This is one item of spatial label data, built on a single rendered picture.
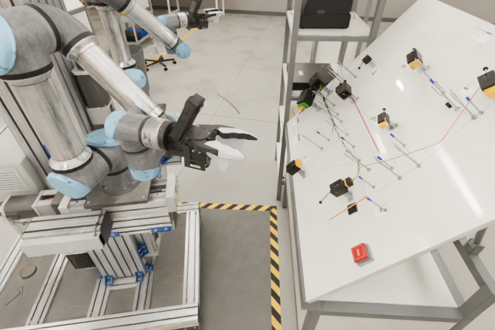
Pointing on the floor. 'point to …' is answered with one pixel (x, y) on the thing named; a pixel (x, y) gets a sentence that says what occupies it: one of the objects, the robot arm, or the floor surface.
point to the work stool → (159, 57)
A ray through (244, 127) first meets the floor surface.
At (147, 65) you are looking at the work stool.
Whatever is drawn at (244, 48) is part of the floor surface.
